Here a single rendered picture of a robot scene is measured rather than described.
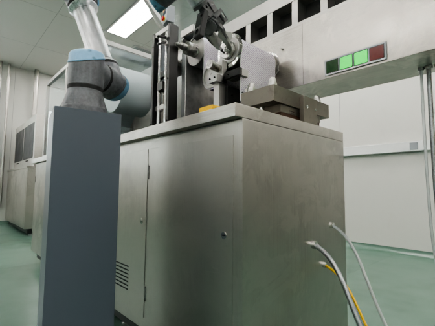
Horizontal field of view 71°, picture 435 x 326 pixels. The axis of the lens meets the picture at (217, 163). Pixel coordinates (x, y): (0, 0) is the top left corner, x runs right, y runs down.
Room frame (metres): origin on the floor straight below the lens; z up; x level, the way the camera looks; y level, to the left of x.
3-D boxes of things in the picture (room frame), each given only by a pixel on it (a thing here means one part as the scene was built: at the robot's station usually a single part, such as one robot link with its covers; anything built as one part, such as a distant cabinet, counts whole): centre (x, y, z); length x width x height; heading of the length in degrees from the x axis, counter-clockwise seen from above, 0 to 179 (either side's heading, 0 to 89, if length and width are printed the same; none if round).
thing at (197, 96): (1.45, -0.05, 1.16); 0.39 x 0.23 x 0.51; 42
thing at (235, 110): (1.99, 0.56, 0.88); 2.52 x 0.66 x 0.04; 42
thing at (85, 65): (1.03, 0.46, 1.07); 0.13 x 0.12 x 0.14; 167
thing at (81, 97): (1.03, 0.46, 0.95); 0.15 x 0.15 x 0.10
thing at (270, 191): (2.00, 0.55, 0.43); 2.52 x 0.64 x 0.86; 42
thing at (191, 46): (1.44, 0.14, 1.33); 0.06 x 0.06 x 0.06; 42
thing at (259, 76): (1.30, -0.18, 1.11); 0.23 x 0.01 x 0.18; 132
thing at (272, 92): (1.24, -0.29, 1.00); 0.40 x 0.16 x 0.06; 132
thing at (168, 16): (1.70, 0.30, 1.66); 0.07 x 0.07 x 0.10; 30
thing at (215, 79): (1.27, 0.00, 1.05); 0.06 x 0.05 x 0.31; 132
